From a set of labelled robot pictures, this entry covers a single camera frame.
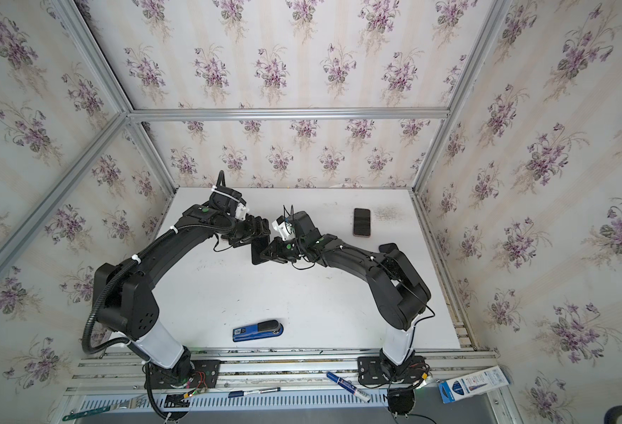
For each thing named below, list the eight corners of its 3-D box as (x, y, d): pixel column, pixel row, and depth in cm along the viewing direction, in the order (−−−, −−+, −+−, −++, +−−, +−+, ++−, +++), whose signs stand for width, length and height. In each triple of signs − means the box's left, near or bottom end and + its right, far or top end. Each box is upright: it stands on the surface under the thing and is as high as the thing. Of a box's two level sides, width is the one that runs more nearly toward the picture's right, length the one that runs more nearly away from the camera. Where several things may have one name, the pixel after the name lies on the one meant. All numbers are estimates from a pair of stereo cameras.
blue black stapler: (235, 341, 81) (232, 337, 77) (235, 331, 83) (232, 326, 79) (283, 333, 83) (282, 328, 79) (282, 323, 85) (281, 318, 81)
